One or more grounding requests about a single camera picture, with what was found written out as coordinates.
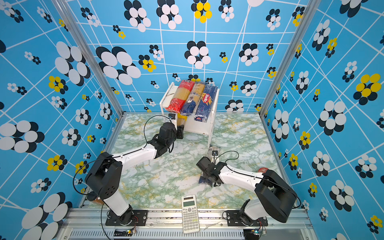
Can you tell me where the white two-tier shelf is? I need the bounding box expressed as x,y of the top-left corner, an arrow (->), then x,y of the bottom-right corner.
159,83 -> 220,148

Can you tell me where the red spaghetti bag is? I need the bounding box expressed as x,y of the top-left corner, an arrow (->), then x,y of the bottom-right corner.
166,80 -> 195,113

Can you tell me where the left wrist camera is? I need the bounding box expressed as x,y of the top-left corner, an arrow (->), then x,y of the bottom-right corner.
168,113 -> 178,129

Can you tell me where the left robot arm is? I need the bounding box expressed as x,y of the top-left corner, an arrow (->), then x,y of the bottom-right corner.
85,122 -> 177,226

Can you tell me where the brown spice jar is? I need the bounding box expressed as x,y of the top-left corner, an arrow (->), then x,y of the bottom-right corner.
87,191 -> 104,205

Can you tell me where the yellow pasta bag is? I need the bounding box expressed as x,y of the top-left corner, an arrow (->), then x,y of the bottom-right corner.
177,114 -> 188,127

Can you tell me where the clear grey spaghetti bag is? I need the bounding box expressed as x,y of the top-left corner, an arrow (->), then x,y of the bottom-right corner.
199,145 -> 220,187

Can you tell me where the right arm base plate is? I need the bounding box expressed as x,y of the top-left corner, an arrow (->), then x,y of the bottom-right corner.
222,210 -> 269,228

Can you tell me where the aluminium front rail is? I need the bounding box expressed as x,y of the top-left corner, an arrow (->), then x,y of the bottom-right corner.
57,209 -> 317,240

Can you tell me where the blue Barilla pasta box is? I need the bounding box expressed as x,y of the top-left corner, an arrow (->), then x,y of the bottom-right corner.
194,85 -> 218,123

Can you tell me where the white calculator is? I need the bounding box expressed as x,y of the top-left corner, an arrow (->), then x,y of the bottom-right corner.
182,195 -> 200,234

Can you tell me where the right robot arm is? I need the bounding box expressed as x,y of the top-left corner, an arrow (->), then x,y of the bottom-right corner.
197,157 -> 299,226

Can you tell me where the blue clear spaghetti bag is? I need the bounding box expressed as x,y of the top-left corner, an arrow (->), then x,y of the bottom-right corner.
180,83 -> 206,116

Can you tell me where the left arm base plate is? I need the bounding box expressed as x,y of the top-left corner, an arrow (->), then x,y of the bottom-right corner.
105,210 -> 149,227

